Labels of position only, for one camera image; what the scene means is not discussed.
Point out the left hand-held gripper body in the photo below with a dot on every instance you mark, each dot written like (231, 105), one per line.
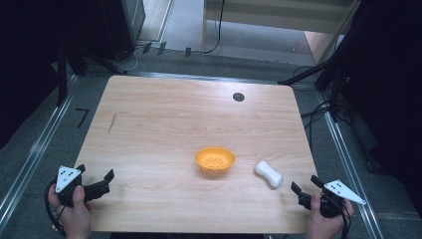
(68, 187)

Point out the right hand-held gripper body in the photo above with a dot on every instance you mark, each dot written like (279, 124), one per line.
(341, 191)

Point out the white plastic bottle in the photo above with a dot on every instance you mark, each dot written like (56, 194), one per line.
(268, 174)

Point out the orange perforated bowl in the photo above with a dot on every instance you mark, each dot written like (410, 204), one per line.
(215, 159)

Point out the person's left hand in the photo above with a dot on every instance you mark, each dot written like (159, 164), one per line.
(76, 219)

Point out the person's right hand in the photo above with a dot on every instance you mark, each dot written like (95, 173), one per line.
(323, 227)

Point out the black metal stand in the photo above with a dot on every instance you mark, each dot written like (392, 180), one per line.
(61, 76)
(326, 71)

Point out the black table grommet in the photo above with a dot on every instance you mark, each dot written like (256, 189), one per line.
(239, 97)

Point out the black cabinet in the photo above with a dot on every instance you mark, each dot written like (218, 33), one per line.
(122, 26)

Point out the white shelf unit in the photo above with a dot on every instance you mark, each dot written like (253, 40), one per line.
(265, 16)

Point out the metal floor rail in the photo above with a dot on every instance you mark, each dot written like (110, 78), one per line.
(36, 149)
(348, 166)

